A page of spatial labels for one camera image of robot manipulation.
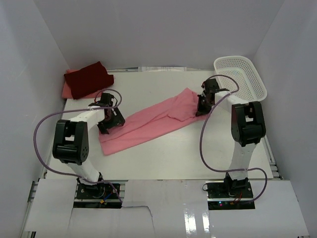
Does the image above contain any pink t shirt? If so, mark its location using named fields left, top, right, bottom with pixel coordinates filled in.
left=99, top=88, right=206, bottom=156

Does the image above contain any white perforated plastic basket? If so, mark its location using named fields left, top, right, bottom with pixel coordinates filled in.
left=213, top=56, right=267, bottom=102

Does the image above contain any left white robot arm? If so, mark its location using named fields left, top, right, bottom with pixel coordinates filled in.
left=53, top=93, right=125, bottom=198

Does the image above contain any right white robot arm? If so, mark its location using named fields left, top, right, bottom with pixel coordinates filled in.
left=195, top=76, right=266, bottom=198

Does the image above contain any folded dark red t shirt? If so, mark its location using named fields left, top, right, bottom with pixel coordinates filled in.
left=61, top=61, right=114, bottom=99

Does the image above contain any white paper sheet front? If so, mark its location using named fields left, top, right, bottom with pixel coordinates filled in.
left=25, top=179, right=309, bottom=238

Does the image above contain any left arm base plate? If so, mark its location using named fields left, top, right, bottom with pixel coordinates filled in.
left=73, top=183, right=122, bottom=209

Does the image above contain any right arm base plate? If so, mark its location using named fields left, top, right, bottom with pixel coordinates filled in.
left=202, top=181, right=255, bottom=211

